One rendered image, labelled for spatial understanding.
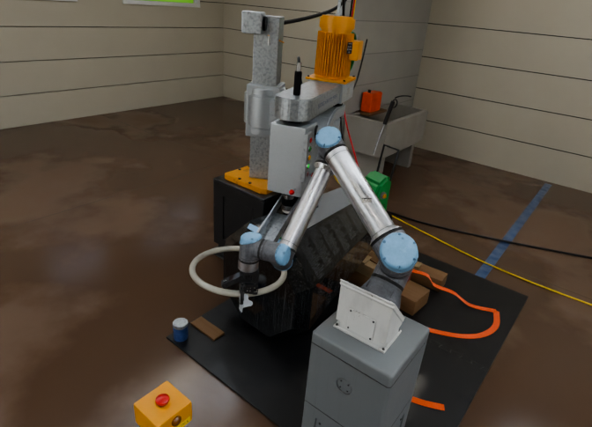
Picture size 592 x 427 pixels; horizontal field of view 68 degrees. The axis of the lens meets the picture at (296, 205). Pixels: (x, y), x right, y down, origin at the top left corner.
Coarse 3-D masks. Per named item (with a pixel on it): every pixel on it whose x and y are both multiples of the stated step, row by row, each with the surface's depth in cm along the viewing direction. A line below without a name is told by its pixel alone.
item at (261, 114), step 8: (248, 96) 338; (256, 96) 335; (264, 96) 334; (272, 96) 335; (248, 104) 340; (256, 104) 336; (264, 104) 335; (272, 104) 333; (248, 112) 343; (256, 112) 339; (264, 112) 338; (272, 112) 335; (248, 120) 345; (256, 120) 341; (264, 120) 340; (272, 120) 338; (264, 128) 344
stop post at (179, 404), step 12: (168, 384) 134; (144, 396) 129; (156, 396) 129; (180, 396) 130; (144, 408) 125; (156, 408) 126; (168, 408) 126; (180, 408) 126; (144, 420) 124; (156, 420) 122; (168, 420) 123
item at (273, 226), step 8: (280, 200) 272; (272, 208) 264; (272, 216) 264; (280, 216) 265; (288, 216) 258; (264, 224) 255; (272, 224) 260; (280, 224) 260; (264, 232) 254; (272, 232) 254; (280, 232) 251; (272, 240) 243
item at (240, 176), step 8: (240, 168) 386; (248, 168) 390; (232, 176) 370; (240, 176) 371; (248, 176) 372; (240, 184) 362; (248, 184) 357; (256, 184) 358; (264, 184) 359; (256, 192) 353; (264, 192) 350
